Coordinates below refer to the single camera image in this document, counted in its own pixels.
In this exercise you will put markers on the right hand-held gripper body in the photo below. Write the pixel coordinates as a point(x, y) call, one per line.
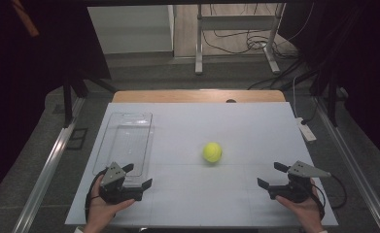
point(294, 191)

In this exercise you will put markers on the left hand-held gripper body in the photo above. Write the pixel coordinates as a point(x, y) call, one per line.
point(119, 191)

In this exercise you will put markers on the clear plastic container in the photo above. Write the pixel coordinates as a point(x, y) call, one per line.
point(129, 142)

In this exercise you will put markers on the yellow tennis ball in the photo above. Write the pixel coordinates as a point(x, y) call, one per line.
point(212, 152)

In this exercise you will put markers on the person's right hand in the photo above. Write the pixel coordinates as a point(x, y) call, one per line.
point(309, 213)

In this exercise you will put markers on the person's left hand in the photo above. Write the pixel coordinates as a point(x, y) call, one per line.
point(98, 212)

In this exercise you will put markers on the white power strip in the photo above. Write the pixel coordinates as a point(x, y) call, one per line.
point(305, 130)

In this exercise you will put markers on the black metal stand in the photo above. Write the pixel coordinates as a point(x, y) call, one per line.
point(67, 97)
point(332, 97)

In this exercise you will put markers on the dark curtain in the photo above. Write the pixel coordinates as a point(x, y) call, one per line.
point(22, 97)
point(365, 81)

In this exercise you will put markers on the white cabinet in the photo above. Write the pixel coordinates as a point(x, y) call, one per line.
point(129, 29)

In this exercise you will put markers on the grey metal desk frame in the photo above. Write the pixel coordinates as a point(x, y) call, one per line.
point(236, 22)

